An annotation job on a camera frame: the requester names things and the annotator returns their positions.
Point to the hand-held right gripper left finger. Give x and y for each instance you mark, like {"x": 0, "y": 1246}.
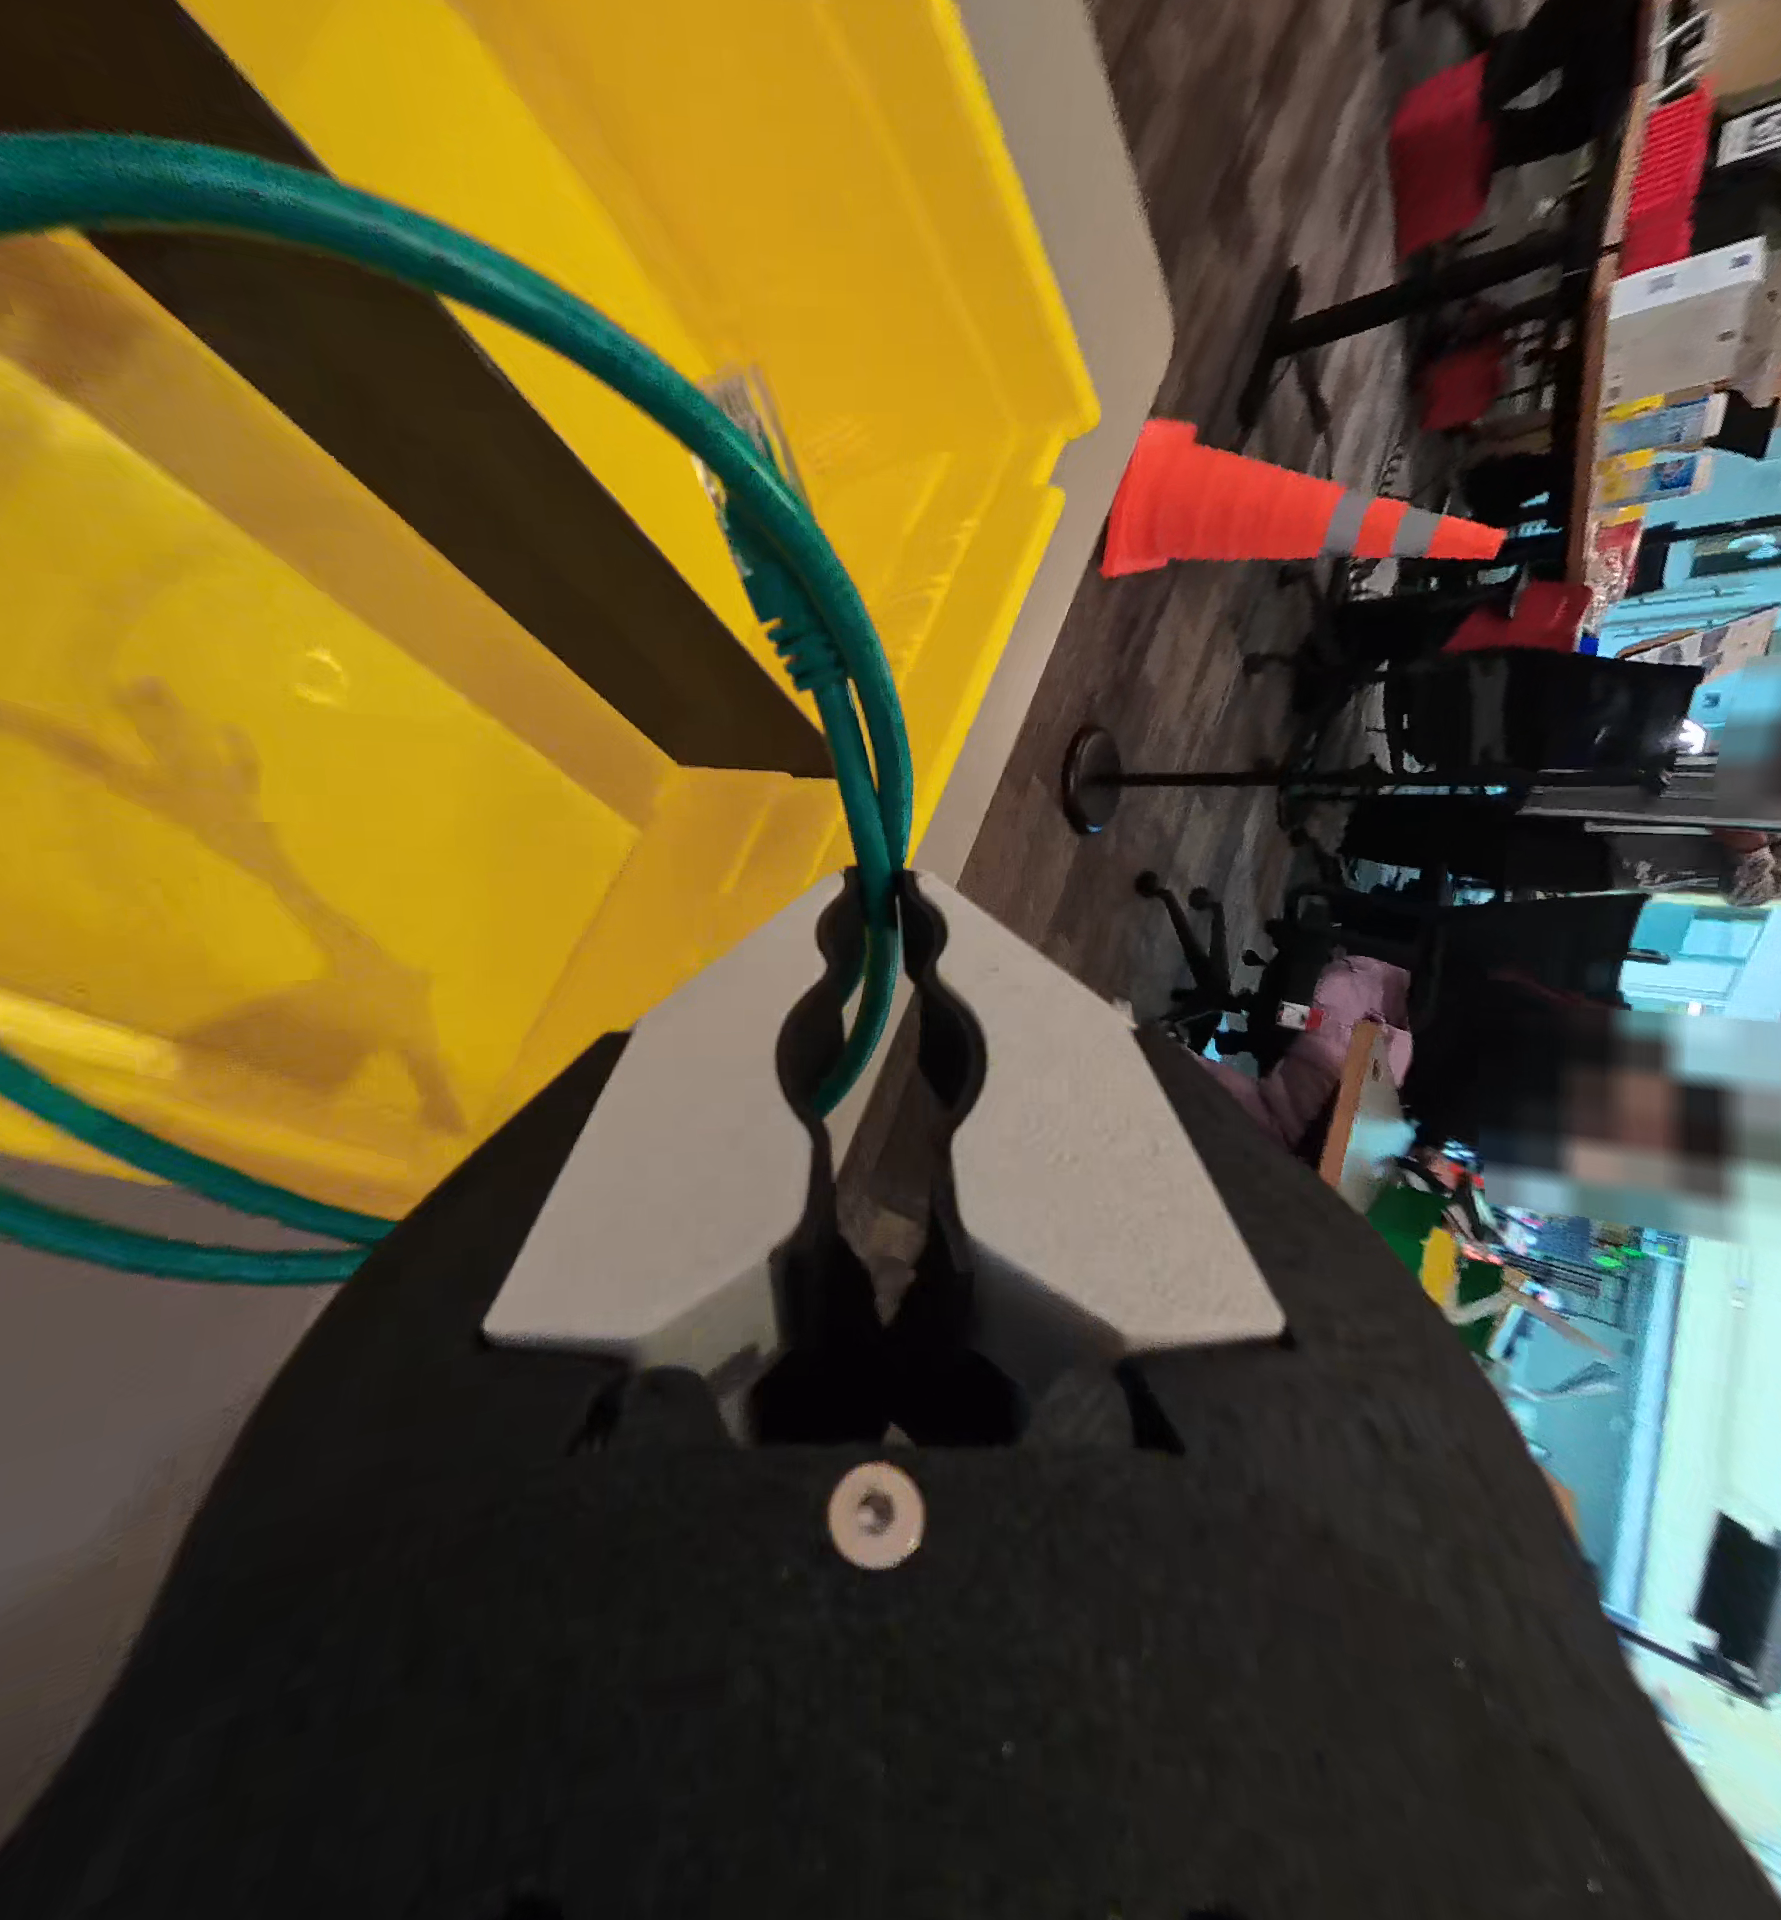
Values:
{"x": 664, "y": 1185}

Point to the black bin divider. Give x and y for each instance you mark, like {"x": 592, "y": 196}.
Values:
{"x": 411, "y": 420}

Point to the red box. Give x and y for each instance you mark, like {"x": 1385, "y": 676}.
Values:
{"x": 1445, "y": 150}

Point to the orange traffic cone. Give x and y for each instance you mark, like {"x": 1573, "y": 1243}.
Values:
{"x": 1250, "y": 510}

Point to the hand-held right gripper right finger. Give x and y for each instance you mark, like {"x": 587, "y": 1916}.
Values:
{"x": 1116, "y": 1185}

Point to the yellow plastic bin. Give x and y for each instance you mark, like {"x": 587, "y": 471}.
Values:
{"x": 381, "y": 780}

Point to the black office chair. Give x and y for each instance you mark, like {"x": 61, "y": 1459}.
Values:
{"x": 1250, "y": 945}

